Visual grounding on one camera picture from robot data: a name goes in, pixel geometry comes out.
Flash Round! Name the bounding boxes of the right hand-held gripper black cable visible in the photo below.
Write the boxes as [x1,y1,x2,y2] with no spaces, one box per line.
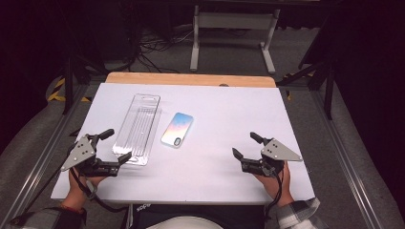
[265,170,285,221]

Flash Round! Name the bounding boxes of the black floor cables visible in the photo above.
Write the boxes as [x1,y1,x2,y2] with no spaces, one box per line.
[128,27,196,74]

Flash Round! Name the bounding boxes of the aluminium rail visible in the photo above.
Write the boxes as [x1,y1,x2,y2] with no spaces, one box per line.
[309,89,385,229]
[0,83,93,229]

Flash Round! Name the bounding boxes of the pastel gradient phone case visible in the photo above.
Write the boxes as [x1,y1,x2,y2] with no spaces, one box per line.
[160,112,195,149]

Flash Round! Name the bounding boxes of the left hand-held gripper black cable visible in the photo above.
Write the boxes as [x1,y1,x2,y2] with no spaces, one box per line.
[69,167,129,214]

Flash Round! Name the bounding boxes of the person's right hand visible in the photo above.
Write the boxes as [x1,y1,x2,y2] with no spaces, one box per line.
[254,160,295,208]

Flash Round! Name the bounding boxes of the red bracelet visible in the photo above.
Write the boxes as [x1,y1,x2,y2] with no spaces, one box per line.
[60,204,86,214]

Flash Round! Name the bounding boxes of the person's left hand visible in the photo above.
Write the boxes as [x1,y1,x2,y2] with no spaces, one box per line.
[65,168,108,205]

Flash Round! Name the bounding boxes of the hand-held gripper black cable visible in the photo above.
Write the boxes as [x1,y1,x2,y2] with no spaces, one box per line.
[265,170,285,221]
[69,167,129,214]

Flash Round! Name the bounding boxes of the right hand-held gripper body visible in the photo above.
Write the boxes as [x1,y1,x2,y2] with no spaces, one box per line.
[241,137,304,178]

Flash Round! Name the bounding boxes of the clear plastic blister package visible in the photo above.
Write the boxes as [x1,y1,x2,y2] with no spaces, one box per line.
[112,93,162,167]

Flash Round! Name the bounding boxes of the black metal stand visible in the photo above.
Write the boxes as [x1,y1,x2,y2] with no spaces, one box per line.
[276,58,339,121]
[61,52,110,116]

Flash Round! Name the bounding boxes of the white board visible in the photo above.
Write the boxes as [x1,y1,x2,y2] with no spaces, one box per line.
[51,82,316,205]

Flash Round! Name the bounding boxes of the white metal stand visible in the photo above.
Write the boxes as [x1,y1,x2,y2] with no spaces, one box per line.
[189,4,282,75]

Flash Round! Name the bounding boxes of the white rounded object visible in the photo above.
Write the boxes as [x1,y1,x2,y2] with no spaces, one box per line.
[145,216,224,229]

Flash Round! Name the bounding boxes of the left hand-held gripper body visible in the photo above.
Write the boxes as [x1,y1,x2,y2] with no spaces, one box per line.
[60,134,120,178]

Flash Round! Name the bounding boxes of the wooden table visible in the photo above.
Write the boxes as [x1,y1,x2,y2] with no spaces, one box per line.
[104,72,277,89]

